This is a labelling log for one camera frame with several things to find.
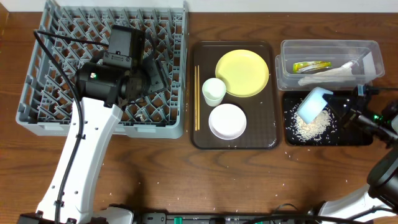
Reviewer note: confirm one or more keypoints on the grey plastic dish rack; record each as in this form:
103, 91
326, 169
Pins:
73, 35

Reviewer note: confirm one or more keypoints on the dark brown serving tray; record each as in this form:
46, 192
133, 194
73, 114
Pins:
263, 129

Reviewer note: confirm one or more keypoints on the black rectangular tray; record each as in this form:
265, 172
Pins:
339, 136

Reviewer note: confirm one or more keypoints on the clear plastic bin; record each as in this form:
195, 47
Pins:
365, 54

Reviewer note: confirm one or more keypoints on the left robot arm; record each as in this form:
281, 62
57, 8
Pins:
96, 113

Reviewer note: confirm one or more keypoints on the green orange snack wrapper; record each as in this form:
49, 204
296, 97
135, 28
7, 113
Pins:
309, 66

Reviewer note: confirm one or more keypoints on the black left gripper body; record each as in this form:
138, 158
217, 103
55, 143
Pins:
157, 76

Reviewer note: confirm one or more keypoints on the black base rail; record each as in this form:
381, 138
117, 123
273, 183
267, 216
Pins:
163, 216

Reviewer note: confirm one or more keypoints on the white napkin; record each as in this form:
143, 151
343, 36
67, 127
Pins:
340, 74

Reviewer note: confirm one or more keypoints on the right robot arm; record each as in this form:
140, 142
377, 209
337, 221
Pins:
378, 198

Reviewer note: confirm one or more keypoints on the light blue bowl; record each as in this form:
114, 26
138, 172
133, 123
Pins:
313, 104

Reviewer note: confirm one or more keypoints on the white pink shallow bowl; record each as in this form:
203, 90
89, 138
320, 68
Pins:
227, 121

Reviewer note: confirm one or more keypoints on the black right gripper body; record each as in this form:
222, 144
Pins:
357, 110

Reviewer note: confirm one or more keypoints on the rice leftovers pile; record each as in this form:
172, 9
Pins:
304, 133

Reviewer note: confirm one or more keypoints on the yellow round plate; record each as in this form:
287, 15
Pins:
244, 72

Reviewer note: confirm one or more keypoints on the pale green plastic cup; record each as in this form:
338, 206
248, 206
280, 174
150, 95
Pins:
213, 91

